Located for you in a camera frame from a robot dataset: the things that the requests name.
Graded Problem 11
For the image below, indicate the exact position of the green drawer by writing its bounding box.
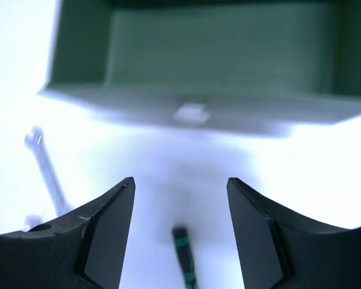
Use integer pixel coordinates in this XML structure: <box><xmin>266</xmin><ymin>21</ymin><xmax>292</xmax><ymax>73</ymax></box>
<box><xmin>43</xmin><ymin>1</ymin><xmax>361</xmax><ymax>136</ymax></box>

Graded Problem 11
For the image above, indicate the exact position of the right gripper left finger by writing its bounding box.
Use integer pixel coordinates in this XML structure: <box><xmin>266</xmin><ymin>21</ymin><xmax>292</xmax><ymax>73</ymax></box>
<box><xmin>0</xmin><ymin>177</ymin><xmax>135</xmax><ymax>289</ymax></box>

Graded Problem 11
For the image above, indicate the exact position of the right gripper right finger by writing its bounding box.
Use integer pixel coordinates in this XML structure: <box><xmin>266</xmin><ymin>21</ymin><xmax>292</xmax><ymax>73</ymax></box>
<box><xmin>227</xmin><ymin>178</ymin><xmax>361</xmax><ymax>289</ymax></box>

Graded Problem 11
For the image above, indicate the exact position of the silver wrench upper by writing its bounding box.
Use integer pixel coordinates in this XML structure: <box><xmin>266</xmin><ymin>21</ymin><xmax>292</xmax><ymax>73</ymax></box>
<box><xmin>25</xmin><ymin>126</ymin><xmax>73</xmax><ymax>216</ymax></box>

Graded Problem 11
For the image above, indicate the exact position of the green black screwdriver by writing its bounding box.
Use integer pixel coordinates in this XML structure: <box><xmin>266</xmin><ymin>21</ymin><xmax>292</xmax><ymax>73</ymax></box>
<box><xmin>171</xmin><ymin>226</ymin><xmax>199</xmax><ymax>289</ymax></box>

